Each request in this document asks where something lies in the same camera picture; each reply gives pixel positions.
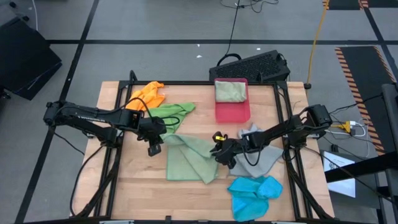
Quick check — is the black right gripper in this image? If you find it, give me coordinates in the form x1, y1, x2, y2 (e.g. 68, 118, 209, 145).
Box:
210, 132, 251, 169

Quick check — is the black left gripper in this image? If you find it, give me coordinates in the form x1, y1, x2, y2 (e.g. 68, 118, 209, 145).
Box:
138, 116, 167, 157

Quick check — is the bright green microfiber towel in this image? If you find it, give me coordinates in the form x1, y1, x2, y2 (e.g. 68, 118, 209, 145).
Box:
148, 102, 197, 136

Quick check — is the pale green microfiber towel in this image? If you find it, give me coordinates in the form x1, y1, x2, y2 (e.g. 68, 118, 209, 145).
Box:
165, 134, 220, 185

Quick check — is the pale green tagged towel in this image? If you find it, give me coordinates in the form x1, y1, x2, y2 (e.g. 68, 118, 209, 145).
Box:
214, 80, 248, 103

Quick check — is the orange microfiber towel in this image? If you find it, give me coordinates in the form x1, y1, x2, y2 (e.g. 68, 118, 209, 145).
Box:
125, 81, 166, 112

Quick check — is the grey microfiber towel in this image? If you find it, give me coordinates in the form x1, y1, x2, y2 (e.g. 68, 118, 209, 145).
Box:
229, 123, 284, 179

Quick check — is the blue microfiber towel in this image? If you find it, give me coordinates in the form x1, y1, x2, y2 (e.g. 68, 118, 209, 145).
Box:
226, 175, 284, 222

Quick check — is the red plastic tray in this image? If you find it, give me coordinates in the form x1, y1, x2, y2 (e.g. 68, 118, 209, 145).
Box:
213, 77, 251, 124

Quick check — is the black perforated computer case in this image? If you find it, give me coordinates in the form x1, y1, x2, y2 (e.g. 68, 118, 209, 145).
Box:
208, 49, 290, 83

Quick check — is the white printed sheet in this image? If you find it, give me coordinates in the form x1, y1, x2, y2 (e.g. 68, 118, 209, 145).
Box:
322, 150, 357, 198

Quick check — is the yellow plug connector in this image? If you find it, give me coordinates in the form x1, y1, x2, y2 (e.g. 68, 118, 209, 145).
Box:
331, 121, 352, 133

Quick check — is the large black case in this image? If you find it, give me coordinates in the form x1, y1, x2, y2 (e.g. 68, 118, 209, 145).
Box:
0, 17, 63, 101

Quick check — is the hazard-striped black floor mat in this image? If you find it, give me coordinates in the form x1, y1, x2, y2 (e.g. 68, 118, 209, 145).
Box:
335, 45, 398, 156
322, 0, 398, 10

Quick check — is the black stand beam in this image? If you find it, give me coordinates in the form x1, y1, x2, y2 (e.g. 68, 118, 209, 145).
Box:
324, 83, 398, 224

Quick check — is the black metal table frame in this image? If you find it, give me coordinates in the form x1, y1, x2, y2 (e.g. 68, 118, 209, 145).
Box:
70, 70, 336, 224

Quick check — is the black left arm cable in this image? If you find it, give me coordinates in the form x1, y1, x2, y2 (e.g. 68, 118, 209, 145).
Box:
53, 132, 107, 216

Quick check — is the black hanging cable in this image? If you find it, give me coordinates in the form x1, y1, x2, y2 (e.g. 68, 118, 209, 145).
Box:
216, 0, 280, 67

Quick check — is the white power cable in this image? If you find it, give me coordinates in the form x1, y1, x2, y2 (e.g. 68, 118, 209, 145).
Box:
323, 119, 371, 158

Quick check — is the yellow hanging cable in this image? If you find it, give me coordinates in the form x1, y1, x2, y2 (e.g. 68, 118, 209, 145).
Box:
303, 0, 330, 90

